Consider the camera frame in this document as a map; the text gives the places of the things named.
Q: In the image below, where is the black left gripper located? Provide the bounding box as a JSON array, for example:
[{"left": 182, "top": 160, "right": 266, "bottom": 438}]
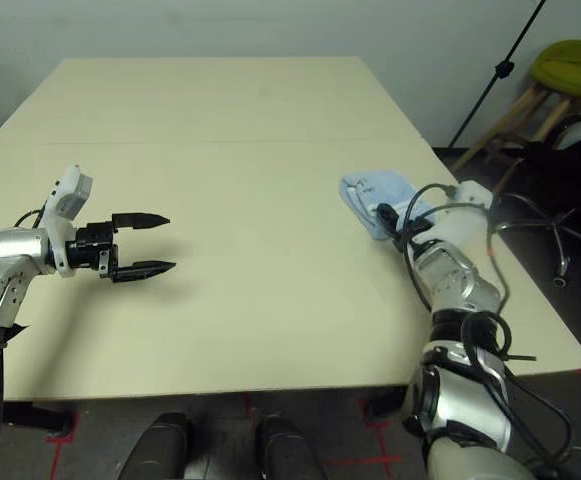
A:
[{"left": 64, "top": 211, "right": 178, "bottom": 284}]

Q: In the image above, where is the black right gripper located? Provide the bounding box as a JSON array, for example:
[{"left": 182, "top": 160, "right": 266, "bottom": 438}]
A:
[{"left": 374, "top": 202, "right": 434, "bottom": 254}]

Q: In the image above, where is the light blue towel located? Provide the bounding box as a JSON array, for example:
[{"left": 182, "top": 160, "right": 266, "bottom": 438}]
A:
[{"left": 338, "top": 169, "right": 436, "bottom": 242}]

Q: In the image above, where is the black office chair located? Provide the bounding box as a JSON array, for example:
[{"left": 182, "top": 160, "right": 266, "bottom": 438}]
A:
[{"left": 489, "top": 114, "right": 581, "bottom": 289}]

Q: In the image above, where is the black tripod stand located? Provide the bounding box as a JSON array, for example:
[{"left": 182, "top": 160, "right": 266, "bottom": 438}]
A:
[{"left": 447, "top": 0, "right": 546, "bottom": 149}]

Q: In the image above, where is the wooden stool green cushion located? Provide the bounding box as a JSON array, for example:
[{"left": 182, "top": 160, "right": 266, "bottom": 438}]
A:
[{"left": 449, "top": 39, "right": 581, "bottom": 196}]

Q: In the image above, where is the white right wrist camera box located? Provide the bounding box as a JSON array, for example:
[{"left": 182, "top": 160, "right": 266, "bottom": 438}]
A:
[{"left": 412, "top": 180, "right": 495, "bottom": 251}]

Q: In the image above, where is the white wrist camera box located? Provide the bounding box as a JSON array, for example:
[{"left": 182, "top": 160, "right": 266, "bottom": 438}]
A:
[
  {"left": 412, "top": 180, "right": 495, "bottom": 251},
  {"left": 37, "top": 163, "right": 95, "bottom": 278}
]

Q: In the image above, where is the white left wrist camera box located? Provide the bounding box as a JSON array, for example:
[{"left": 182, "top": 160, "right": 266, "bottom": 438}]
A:
[{"left": 37, "top": 163, "right": 95, "bottom": 278}]

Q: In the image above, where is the thin cable with red tape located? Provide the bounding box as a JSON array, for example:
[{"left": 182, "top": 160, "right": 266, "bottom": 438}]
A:
[{"left": 482, "top": 194, "right": 514, "bottom": 311}]

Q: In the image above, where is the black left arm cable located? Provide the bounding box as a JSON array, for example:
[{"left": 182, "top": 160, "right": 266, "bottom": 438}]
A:
[{"left": 0, "top": 197, "right": 54, "bottom": 480}]

